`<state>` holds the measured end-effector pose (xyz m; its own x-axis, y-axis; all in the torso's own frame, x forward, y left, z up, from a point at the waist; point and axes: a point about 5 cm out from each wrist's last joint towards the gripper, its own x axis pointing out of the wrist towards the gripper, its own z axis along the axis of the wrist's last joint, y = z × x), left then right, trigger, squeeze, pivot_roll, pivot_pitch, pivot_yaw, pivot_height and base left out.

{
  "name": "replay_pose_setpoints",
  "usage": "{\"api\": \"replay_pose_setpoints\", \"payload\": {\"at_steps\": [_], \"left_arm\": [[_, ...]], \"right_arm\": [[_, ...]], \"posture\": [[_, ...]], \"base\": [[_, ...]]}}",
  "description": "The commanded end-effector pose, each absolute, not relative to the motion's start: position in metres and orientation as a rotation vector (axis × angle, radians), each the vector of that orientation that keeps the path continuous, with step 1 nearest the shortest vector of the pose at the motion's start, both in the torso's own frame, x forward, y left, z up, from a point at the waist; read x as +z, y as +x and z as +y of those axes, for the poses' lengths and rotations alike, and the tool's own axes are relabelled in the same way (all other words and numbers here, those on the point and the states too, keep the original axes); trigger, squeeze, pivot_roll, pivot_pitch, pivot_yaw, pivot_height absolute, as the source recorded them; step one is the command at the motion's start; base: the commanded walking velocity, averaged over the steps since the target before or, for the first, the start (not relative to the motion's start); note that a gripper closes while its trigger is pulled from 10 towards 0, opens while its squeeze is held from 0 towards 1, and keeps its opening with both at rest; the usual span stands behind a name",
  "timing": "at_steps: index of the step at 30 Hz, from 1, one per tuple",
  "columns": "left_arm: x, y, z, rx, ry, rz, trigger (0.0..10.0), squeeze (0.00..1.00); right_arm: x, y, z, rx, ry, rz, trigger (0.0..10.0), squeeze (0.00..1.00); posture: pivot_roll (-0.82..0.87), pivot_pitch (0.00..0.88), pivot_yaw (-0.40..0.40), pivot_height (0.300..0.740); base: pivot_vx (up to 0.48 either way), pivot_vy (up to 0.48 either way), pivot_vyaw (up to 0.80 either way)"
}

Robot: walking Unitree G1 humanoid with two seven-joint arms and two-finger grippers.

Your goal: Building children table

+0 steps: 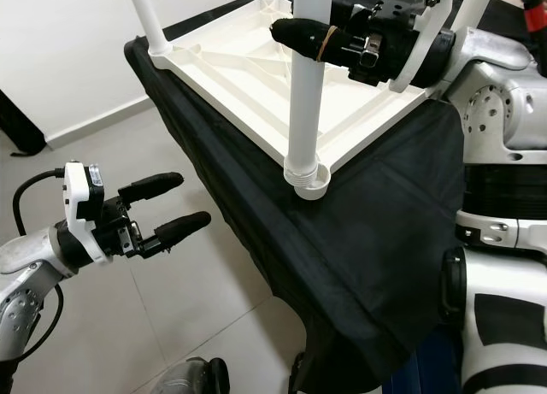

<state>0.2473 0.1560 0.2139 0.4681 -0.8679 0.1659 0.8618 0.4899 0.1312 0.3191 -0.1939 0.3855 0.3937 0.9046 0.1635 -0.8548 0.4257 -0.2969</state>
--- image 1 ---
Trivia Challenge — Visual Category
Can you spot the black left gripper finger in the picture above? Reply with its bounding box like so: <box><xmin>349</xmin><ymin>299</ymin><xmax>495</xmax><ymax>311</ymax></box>
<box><xmin>118</xmin><ymin>172</ymin><xmax>185</xmax><ymax>203</ymax></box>
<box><xmin>137</xmin><ymin>211</ymin><xmax>213</xmax><ymax>258</ymax></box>

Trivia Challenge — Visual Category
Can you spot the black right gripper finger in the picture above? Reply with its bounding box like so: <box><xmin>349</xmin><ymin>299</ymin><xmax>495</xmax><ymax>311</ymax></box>
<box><xmin>269</xmin><ymin>18</ymin><xmax>365</xmax><ymax>67</ymax></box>
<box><xmin>338</xmin><ymin>3</ymin><xmax>391</xmax><ymax>32</ymax></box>

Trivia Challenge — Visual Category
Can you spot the black floor bin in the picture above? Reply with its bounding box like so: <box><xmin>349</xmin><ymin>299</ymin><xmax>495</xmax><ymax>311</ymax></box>
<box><xmin>0</xmin><ymin>91</ymin><xmax>48</xmax><ymax>156</ymax></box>

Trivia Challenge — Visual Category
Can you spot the black robot left foot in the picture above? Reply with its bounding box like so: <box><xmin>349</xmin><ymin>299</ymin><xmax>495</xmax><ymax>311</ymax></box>
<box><xmin>150</xmin><ymin>357</ymin><xmax>232</xmax><ymax>394</ymax></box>

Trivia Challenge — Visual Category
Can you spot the black robot foot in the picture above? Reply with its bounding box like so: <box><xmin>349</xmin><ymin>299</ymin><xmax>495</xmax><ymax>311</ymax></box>
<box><xmin>291</xmin><ymin>351</ymin><xmax>310</xmax><ymax>394</ymax></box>
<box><xmin>150</xmin><ymin>357</ymin><xmax>232</xmax><ymax>394</ymax></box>

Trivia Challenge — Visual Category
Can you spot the black robot right foot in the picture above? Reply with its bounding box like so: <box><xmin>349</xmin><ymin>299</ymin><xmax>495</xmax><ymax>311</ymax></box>
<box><xmin>291</xmin><ymin>351</ymin><xmax>310</xmax><ymax>394</ymax></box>

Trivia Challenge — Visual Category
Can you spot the black tablecloth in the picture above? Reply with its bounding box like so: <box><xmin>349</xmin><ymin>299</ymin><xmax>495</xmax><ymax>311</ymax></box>
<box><xmin>124</xmin><ymin>0</ymin><xmax>547</xmax><ymax>394</ymax></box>

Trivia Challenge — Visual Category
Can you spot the dark blue dustpan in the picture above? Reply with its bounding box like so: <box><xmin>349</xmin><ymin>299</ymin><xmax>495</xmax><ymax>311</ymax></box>
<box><xmin>385</xmin><ymin>334</ymin><xmax>462</xmax><ymax>394</ymax></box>

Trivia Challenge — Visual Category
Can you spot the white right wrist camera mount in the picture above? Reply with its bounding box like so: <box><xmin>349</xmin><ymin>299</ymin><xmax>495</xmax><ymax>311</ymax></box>
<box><xmin>389</xmin><ymin>0</ymin><xmax>462</xmax><ymax>94</ymax></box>

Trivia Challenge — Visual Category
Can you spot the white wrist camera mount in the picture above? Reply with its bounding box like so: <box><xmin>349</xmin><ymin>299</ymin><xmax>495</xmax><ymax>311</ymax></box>
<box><xmin>389</xmin><ymin>0</ymin><xmax>462</xmax><ymax>94</ymax></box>
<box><xmin>64</xmin><ymin>161</ymin><xmax>108</xmax><ymax>267</ymax></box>

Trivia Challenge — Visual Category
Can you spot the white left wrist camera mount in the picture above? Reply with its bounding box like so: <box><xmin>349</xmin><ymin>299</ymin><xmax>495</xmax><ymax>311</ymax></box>
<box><xmin>64</xmin><ymin>161</ymin><xmax>108</xmax><ymax>267</ymax></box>

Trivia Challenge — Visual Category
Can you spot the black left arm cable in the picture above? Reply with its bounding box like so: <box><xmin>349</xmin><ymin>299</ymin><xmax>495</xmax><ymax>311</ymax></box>
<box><xmin>13</xmin><ymin>170</ymin><xmax>74</xmax><ymax>237</ymax></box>

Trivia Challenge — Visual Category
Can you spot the black right arm cable red connector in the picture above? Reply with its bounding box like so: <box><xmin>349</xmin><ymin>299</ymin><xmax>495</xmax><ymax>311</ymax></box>
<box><xmin>526</xmin><ymin>0</ymin><xmax>547</xmax><ymax>32</ymax></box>

